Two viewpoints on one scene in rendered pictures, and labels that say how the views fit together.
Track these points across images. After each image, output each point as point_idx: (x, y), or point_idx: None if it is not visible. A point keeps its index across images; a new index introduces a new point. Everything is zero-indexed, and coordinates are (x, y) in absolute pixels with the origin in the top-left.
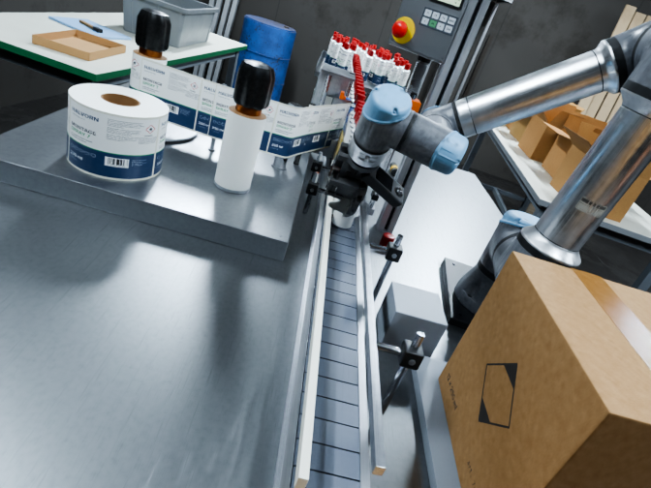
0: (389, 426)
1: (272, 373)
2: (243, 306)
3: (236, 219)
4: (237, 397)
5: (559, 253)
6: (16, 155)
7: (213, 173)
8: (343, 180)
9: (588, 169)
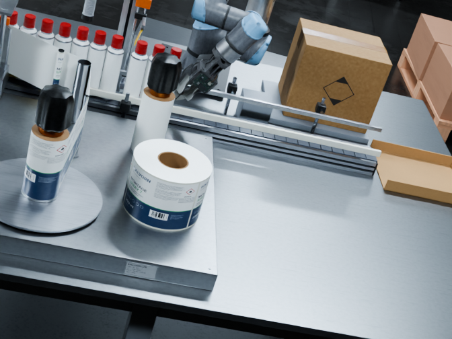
0: None
1: (308, 167)
2: (267, 170)
3: None
4: (329, 177)
5: (268, 27)
6: (202, 251)
7: (131, 159)
8: (215, 77)
9: None
